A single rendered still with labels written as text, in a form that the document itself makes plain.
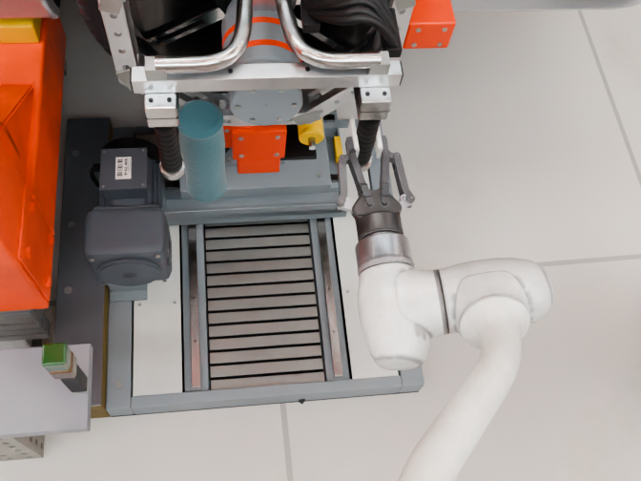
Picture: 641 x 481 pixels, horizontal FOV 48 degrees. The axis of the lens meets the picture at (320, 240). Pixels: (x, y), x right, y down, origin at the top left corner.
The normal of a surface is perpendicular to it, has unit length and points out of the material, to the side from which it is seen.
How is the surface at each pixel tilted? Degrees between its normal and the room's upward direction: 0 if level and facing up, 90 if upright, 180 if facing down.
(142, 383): 0
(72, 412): 0
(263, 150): 90
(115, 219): 0
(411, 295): 10
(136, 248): 23
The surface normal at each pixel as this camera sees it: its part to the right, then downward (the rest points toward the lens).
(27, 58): 0.09, -0.43
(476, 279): -0.26, -0.69
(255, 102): 0.10, 0.90
